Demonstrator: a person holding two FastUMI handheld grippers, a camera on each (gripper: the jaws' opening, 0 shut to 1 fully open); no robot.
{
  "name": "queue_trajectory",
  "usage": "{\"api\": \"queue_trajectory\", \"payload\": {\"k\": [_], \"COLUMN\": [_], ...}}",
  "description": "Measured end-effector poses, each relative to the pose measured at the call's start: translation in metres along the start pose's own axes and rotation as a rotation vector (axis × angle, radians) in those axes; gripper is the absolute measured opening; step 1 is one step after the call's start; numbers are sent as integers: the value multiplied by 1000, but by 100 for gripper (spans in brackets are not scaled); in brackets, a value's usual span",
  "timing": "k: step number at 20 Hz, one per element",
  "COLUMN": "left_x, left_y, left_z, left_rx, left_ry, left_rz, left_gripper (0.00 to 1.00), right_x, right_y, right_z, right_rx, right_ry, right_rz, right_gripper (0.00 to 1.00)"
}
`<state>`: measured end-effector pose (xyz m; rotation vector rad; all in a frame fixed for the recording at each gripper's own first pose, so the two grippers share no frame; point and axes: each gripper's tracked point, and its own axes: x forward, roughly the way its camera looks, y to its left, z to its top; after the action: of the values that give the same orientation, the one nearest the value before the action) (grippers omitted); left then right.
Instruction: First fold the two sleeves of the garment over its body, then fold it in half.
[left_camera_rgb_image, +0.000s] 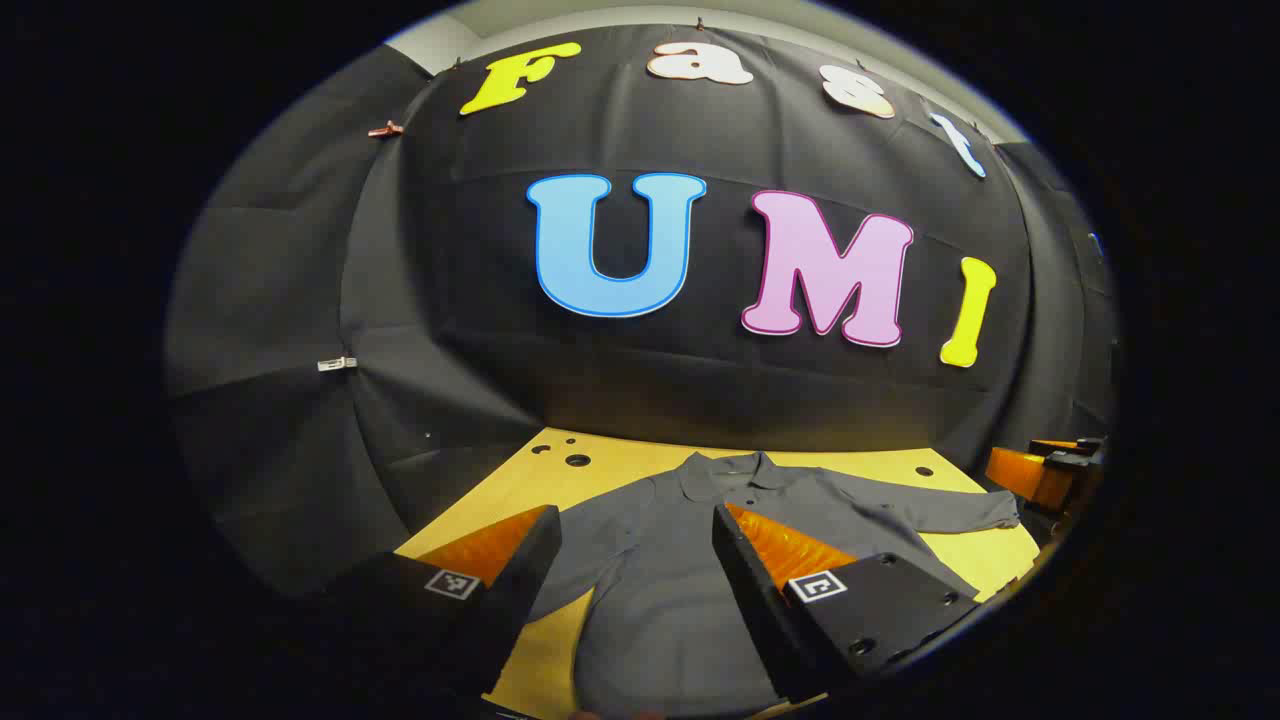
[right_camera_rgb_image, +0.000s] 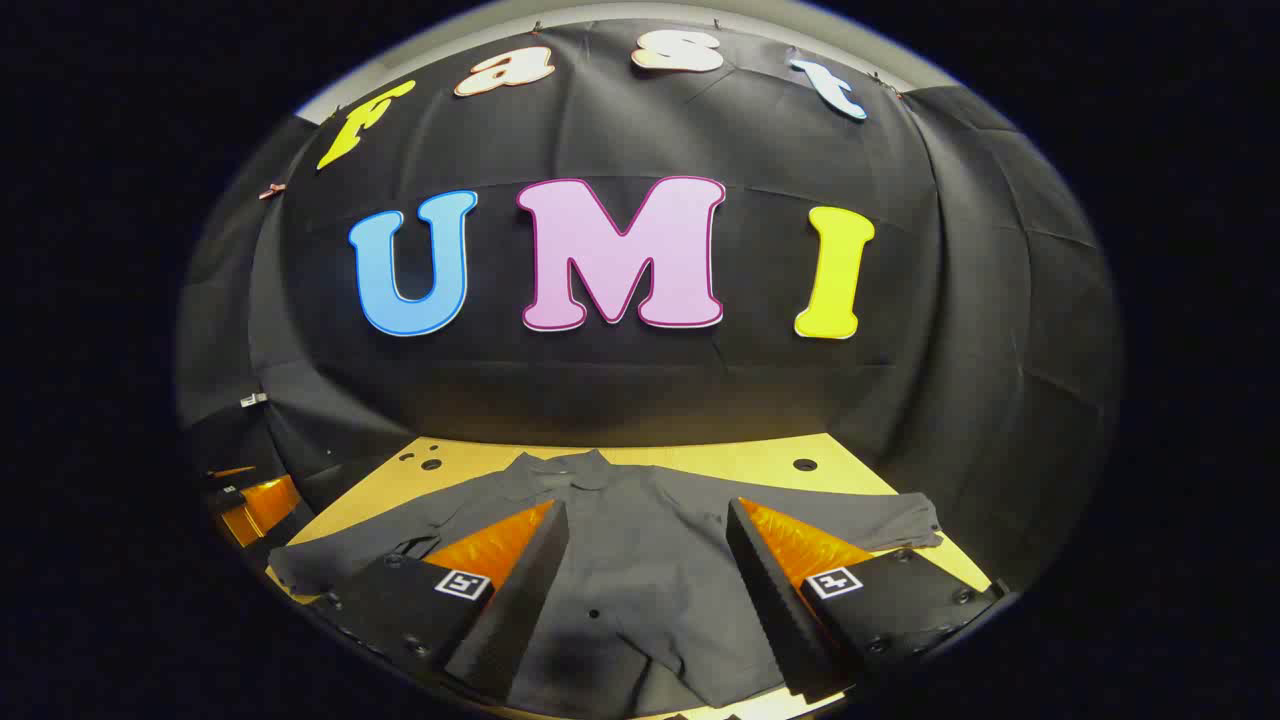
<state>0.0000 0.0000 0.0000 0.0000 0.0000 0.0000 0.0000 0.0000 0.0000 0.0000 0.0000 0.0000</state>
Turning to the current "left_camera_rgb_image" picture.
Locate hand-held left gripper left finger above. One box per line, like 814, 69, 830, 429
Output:
298, 505, 563, 714

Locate grey long-sleeved shirt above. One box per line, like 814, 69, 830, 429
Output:
525, 451, 1022, 718

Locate black backdrop cloth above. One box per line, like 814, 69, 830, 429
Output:
165, 10, 1119, 601

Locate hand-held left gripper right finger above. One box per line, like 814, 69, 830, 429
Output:
712, 502, 981, 707

